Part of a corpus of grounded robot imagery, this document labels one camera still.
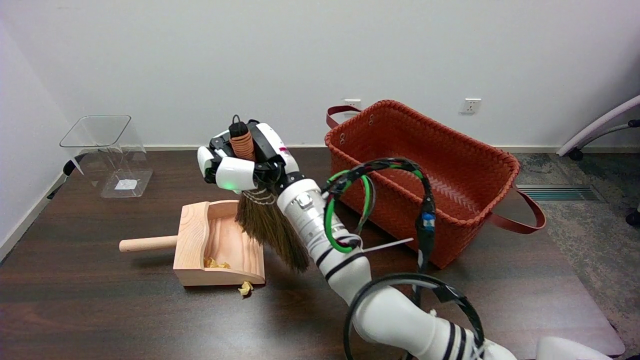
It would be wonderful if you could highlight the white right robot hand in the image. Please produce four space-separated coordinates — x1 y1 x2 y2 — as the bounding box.
197 119 304 195

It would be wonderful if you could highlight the brown straw hand broom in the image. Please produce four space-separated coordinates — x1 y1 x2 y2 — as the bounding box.
228 115 311 274

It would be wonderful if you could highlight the wooden dustpan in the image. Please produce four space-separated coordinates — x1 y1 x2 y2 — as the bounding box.
119 200 266 287

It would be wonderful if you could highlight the clear plastic container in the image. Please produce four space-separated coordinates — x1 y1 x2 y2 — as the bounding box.
59 115 154 199

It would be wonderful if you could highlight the red woven basket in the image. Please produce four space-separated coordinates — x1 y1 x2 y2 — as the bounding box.
325 99 547 270

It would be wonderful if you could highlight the metal floor vent grille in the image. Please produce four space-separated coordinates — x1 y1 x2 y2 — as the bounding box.
516 184 606 203

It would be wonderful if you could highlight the office chair base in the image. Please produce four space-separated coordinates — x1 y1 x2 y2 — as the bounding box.
556 95 640 227

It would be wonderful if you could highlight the green cable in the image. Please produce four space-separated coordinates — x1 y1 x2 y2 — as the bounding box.
324 170 375 254

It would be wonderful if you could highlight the black wrapped cable bundle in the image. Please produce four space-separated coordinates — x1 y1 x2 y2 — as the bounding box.
320 157 437 301

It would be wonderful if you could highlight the black hoop cable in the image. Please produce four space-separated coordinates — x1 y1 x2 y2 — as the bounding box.
343 272 485 360

